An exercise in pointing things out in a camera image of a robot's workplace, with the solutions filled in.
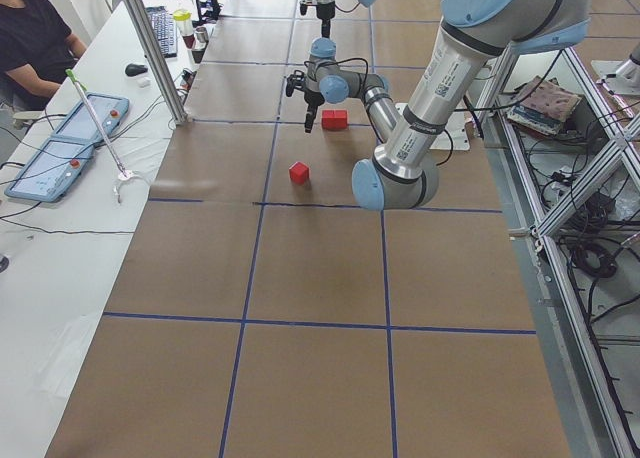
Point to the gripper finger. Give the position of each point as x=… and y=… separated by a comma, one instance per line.
x=310, y=117
x=325, y=28

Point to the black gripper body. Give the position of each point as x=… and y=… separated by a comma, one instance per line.
x=325, y=11
x=313, y=99

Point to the red block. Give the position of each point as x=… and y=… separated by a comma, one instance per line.
x=299, y=173
x=327, y=119
x=340, y=119

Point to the metal cup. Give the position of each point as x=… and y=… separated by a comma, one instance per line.
x=201, y=35

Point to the yellow lid cup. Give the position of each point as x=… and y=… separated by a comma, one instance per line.
x=182, y=18

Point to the black keyboard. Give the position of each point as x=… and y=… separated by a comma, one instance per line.
x=164, y=29

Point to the black computer mouse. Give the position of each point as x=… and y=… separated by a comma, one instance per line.
x=133, y=69

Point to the stack of books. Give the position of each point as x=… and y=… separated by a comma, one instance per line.
x=543, y=106

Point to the lower blue teach pendant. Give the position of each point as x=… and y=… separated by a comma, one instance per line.
x=51, y=172

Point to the person in black shirt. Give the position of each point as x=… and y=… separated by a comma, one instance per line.
x=37, y=48

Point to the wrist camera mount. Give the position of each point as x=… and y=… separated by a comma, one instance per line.
x=296, y=81

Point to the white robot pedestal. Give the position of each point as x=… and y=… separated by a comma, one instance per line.
x=457, y=130

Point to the aluminium frame post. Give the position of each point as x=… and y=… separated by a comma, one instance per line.
x=159, y=68

